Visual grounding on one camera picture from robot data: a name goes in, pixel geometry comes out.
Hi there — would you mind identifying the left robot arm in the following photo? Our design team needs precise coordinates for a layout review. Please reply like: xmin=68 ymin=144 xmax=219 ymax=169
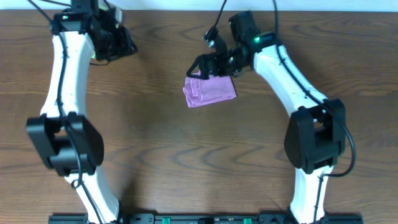
xmin=26 ymin=0 xmax=138 ymax=223

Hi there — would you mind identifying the purple microfiber cloth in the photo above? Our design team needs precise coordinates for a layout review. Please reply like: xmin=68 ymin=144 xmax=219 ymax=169
xmin=183 ymin=72 xmax=236 ymax=108

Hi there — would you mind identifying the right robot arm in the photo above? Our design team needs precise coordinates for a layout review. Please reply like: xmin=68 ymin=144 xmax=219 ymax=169
xmin=187 ymin=11 xmax=363 ymax=223

